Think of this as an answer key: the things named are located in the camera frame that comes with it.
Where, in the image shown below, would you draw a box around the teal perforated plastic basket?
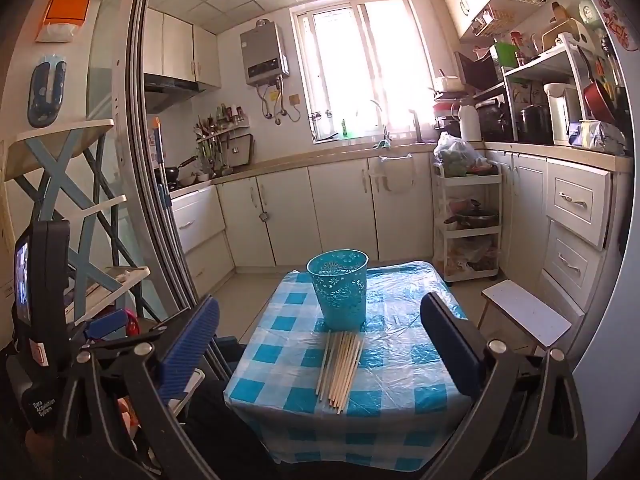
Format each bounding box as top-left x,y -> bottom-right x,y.
306,249 -> 369,332

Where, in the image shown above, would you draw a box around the white refrigerator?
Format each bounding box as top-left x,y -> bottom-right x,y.
570,0 -> 640,441

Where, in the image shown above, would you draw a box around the person's dark trousers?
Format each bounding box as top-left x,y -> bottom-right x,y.
185,340 -> 281,480

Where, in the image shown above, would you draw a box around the red frying pan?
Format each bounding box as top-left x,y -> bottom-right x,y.
577,45 -> 616,123

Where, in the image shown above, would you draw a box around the black countertop appliance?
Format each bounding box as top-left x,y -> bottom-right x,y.
475,100 -> 516,142

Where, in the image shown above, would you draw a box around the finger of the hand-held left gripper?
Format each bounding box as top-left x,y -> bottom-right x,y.
75,309 -> 168,356

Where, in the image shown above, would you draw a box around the curved chrome faucet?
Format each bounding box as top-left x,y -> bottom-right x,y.
371,100 -> 393,143

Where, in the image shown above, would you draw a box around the white base cabinets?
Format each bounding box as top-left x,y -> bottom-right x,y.
170,150 -> 613,311

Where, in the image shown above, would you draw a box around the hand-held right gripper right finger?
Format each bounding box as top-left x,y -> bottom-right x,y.
420,291 -> 588,480

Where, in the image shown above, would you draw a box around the white electric water boiler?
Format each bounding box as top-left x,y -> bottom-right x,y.
543,83 -> 581,146

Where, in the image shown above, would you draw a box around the lidded cooking pot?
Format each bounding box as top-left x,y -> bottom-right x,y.
444,200 -> 500,229

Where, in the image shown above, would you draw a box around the plastic wrapped packet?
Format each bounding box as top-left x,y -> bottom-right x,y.
570,120 -> 626,155

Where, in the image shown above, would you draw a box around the black range hood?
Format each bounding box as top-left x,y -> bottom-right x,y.
143,73 -> 206,113

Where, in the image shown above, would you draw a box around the plastic bag of vegetables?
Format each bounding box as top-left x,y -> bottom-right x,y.
433,132 -> 488,177

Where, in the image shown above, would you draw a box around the black wok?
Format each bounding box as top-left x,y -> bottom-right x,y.
162,156 -> 198,186

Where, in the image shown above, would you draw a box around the blue cross white shelf rack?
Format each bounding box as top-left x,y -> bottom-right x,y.
0,119 -> 151,321

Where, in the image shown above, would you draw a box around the blue white checked tablecloth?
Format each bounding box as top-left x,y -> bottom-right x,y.
223,261 -> 496,466

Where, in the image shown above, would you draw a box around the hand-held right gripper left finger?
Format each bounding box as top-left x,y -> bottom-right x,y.
52,296 -> 223,480

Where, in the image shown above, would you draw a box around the mop with orange tip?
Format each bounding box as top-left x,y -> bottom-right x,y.
150,117 -> 173,211

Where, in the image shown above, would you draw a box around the kitchen window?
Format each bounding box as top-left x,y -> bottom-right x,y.
291,0 -> 436,143

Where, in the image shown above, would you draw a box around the white thermos jug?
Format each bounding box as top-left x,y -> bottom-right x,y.
458,100 -> 482,142

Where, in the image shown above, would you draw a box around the small white stool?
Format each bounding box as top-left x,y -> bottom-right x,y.
479,280 -> 572,348

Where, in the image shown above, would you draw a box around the blue hanging slippers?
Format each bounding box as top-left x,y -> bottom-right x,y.
27,57 -> 67,128

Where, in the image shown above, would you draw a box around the sliding door frame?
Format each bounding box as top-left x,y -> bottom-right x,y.
114,0 -> 211,321

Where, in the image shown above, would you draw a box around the white countertop shelf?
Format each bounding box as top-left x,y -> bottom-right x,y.
502,32 -> 621,143

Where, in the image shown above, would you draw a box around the black cooking pot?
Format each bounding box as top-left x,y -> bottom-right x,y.
517,105 -> 551,145

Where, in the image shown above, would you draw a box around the white door-hung bin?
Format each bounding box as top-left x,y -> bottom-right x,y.
372,154 -> 418,195

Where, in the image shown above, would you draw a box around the white rolling cart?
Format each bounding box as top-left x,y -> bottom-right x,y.
432,160 -> 502,283

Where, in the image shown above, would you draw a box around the green box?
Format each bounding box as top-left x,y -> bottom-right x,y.
492,42 -> 518,68

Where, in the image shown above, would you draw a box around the orange white hanging bag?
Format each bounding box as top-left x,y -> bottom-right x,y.
35,0 -> 96,43

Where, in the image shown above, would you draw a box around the bundle of wooden chopsticks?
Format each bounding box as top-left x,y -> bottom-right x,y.
315,330 -> 365,415

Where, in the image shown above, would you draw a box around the grey wall water heater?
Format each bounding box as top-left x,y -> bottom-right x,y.
240,19 -> 291,87

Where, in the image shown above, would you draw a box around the wall utensil rack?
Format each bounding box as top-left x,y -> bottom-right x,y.
194,104 -> 251,176

